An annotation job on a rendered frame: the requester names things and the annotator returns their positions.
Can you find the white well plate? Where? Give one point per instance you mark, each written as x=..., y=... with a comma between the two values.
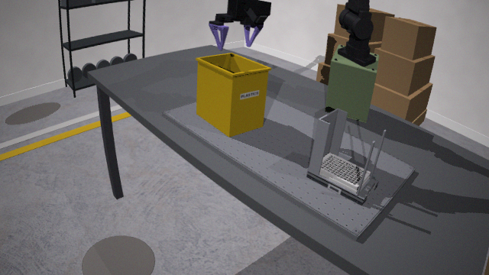
x=342, y=172

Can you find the yellow plastics bin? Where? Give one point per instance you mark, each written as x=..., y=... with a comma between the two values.
x=233, y=102

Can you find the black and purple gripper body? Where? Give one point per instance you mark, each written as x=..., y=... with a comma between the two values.
x=220, y=19

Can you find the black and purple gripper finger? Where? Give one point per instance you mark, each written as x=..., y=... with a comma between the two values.
x=223, y=31
x=257, y=29

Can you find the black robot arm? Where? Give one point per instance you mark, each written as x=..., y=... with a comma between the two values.
x=357, y=23

